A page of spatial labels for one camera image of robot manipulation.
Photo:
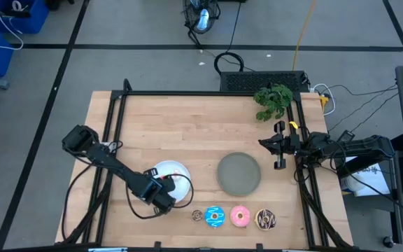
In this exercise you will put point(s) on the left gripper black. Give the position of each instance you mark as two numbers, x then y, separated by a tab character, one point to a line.
161	196

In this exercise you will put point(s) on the white paper sheet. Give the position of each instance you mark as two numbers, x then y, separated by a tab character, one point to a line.
373	178

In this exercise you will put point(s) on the black power adapter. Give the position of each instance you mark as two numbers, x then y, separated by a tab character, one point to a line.
346	136

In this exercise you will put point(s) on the large pink frosted donut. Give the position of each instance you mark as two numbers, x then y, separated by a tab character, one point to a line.
240	220

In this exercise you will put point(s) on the black floor fan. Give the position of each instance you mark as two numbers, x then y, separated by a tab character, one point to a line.
201	17

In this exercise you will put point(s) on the black aluminium table frame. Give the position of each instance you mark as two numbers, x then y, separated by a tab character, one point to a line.
187	93

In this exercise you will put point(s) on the white round plate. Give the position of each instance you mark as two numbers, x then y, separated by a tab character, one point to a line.
182	182

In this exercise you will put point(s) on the grey round plate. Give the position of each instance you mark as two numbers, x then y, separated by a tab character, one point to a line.
239	174

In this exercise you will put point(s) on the large chocolate frosted donut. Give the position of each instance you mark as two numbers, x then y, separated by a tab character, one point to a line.
265	224

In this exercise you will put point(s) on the yellow tape tag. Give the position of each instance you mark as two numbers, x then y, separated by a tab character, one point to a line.
293	125

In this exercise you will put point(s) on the large blue frosted donut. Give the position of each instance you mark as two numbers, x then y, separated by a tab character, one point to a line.
215	221

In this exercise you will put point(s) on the small chocolate donut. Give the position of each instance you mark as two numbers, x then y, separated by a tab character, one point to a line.
197	215

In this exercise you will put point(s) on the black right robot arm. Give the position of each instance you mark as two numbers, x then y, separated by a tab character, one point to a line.
362	146

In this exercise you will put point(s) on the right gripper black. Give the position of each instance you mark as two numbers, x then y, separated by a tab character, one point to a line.
290	144

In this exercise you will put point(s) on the green potted plant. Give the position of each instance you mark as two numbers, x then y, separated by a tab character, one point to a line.
273	99

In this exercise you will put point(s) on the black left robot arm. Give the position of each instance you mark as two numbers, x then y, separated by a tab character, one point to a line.
117	168

